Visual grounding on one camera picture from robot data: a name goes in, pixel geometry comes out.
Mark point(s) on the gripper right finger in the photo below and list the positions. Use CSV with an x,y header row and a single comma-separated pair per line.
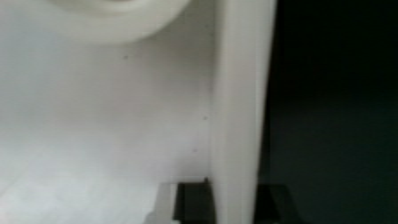
x,y
275,208

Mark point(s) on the white square table top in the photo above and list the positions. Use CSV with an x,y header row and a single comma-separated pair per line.
x,y
131,107

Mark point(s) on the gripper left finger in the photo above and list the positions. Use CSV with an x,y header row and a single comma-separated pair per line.
x,y
183,203

